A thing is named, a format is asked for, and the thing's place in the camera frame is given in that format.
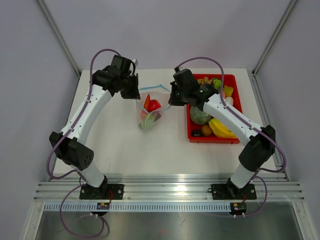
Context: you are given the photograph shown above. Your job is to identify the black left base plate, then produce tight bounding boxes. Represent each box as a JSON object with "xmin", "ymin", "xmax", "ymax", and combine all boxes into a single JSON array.
[{"xmin": 79, "ymin": 183, "xmax": 125, "ymax": 200}]

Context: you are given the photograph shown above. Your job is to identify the red plastic tray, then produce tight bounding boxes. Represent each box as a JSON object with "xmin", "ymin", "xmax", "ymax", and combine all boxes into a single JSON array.
[{"xmin": 186, "ymin": 73, "xmax": 242, "ymax": 144}]

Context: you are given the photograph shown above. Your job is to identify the green leafy vegetable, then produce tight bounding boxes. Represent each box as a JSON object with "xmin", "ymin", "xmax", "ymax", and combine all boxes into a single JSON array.
[{"xmin": 138, "ymin": 115, "xmax": 155, "ymax": 131}]

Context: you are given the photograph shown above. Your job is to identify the yellow banana bunch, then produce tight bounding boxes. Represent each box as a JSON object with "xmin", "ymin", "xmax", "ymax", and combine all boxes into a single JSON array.
[{"xmin": 208, "ymin": 118, "xmax": 236, "ymax": 138}]

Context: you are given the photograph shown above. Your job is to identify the left aluminium frame post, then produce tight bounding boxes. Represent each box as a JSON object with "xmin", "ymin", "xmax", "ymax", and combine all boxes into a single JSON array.
[{"xmin": 35, "ymin": 0, "xmax": 82, "ymax": 79}]

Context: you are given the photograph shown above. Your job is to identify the orange carrot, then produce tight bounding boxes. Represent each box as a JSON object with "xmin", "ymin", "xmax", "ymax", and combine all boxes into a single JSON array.
[{"xmin": 140, "ymin": 94, "xmax": 151, "ymax": 119}]

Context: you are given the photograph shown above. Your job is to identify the white slotted cable duct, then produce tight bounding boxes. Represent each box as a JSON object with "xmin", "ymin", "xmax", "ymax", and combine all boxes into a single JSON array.
[{"xmin": 44, "ymin": 201, "xmax": 231, "ymax": 213}]

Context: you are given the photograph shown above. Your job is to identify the dark purple passion fruit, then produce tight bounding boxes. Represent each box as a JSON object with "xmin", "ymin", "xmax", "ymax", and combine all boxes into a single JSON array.
[{"xmin": 154, "ymin": 112, "xmax": 162, "ymax": 121}]

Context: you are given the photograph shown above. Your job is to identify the aluminium frame post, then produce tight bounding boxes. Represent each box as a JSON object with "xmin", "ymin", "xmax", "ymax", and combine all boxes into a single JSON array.
[
  {"xmin": 35, "ymin": 0, "xmax": 82, "ymax": 79},
  {"xmin": 252, "ymin": 0, "xmax": 299, "ymax": 77}
]

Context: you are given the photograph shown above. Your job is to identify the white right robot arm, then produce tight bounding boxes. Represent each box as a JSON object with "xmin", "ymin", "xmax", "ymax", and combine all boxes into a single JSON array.
[{"xmin": 168, "ymin": 68, "xmax": 276, "ymax": 199}]

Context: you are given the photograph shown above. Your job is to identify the aluminium front rail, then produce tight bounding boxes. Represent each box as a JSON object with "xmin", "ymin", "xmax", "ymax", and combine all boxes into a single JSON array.
[{"xmin": 33, "ymin": 173, "xmax": 305, "ymax": 203}]

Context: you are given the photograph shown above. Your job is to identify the beige longan cluster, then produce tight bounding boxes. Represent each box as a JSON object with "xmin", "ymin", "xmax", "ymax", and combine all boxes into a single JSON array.
[{"xmin": 197, "ymin": 76, "xmax": 212, "ymax": 86}]

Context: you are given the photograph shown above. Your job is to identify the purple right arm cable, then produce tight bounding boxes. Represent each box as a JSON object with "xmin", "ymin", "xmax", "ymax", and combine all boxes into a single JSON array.
[{"xmin": 174, "ymin": 56, "xmax": 287, "ymax": 218}]

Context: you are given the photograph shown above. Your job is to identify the green netted melon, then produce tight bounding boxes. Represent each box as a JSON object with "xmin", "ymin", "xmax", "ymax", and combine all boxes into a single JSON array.
[{"xmin": 189, "ymin": 106, "xmax": 212, "ymax": 125}]

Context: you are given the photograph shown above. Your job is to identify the right aluminium frame post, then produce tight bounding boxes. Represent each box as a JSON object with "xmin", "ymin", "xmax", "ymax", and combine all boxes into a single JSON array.
[{"xmin": 252, "ymin": 0, "xmax": 299, "ymax": 77}]

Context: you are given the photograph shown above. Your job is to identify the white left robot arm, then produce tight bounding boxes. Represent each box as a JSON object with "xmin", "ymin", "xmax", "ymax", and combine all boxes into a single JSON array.
[{"xmin": 49, "ymin": 55, "xmax": 141, "ymax": 200}]

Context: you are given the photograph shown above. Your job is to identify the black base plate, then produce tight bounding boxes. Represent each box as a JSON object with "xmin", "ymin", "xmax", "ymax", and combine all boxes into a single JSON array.
[
  {"xmin": 79, "ymin": 183, "xmax": 125, "ymax": 200},
  {"xmin": 207, "ymin": 183, "xmax": 257, "ymax": 200}
]

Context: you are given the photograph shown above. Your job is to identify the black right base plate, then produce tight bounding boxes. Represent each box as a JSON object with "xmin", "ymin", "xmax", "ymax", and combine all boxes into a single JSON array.
[{"xmin": 207, "ymin": 183, "xmax": 257, "ymax": 200}]

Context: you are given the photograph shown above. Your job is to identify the red apple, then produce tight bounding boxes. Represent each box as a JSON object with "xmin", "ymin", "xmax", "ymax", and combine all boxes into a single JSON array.
[{"xmin": 147, "ymin": 99, "xmax": 162, "ymax": 113}]

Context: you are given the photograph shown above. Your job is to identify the clear zip top bag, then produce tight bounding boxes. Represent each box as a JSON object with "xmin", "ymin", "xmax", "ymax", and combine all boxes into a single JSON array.
[{"xmin": 135, "ymin": 84, "xmax": 171, "ymax": 131}]

